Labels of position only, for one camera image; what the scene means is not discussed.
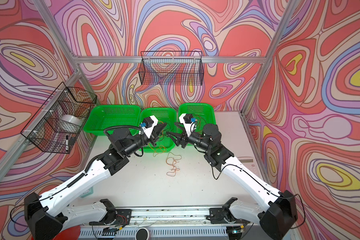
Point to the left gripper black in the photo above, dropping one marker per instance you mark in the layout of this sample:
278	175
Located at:
157	131

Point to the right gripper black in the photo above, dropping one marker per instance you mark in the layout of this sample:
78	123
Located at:
180	139

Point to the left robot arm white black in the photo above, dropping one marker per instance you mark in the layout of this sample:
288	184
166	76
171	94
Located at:
123	144

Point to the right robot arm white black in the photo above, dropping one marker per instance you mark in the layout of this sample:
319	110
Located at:
220	157

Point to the middle green plastic basket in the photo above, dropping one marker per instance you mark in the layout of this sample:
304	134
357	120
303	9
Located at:
165	116

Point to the green plastic basket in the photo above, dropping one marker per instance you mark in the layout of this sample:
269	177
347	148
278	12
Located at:
104	116
165	116
204	114

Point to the right green plastic basket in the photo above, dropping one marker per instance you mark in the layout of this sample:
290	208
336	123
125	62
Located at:
204	114

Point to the left green plastic basket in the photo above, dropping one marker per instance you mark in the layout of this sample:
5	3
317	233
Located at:
104	116

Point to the white pink calculator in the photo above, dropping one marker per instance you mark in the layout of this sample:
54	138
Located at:
249	163

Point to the white tape roll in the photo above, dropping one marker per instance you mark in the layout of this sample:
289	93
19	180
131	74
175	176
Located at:
72	120

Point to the black round speaker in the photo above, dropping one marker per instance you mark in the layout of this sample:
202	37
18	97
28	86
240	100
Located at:
142	234

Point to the red bucket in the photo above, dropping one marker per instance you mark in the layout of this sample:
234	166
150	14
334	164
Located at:
69	234

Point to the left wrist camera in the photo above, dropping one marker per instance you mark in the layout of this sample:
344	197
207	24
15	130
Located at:
147	125

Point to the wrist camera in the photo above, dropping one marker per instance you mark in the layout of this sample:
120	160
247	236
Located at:
147	125
189	122

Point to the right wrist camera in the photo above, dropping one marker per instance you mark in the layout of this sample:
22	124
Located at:
189	122

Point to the black wire basket back wall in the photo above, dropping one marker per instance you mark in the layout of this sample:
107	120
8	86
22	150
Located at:
180	68

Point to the black wire basket wall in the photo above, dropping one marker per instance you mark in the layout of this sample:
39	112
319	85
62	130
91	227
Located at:
180	68
47	132

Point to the aluminium rail front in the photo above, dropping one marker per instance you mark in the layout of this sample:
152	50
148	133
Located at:
168	216

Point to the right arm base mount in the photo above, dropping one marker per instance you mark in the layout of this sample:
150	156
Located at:
223	216

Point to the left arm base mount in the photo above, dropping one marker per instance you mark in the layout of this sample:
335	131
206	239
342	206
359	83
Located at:
120	217

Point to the black wire basket left wall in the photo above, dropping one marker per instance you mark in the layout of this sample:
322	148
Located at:
47	132

